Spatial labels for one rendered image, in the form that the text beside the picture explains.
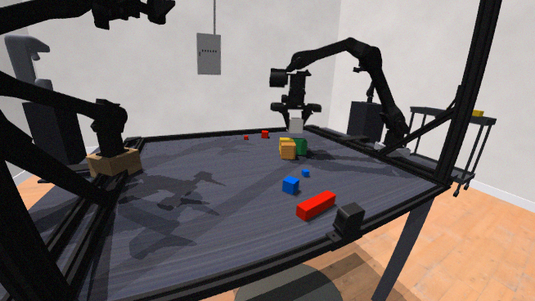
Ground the green cube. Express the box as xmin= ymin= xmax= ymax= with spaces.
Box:
xmin=293 ymin=138 xmax=308 ymax=155

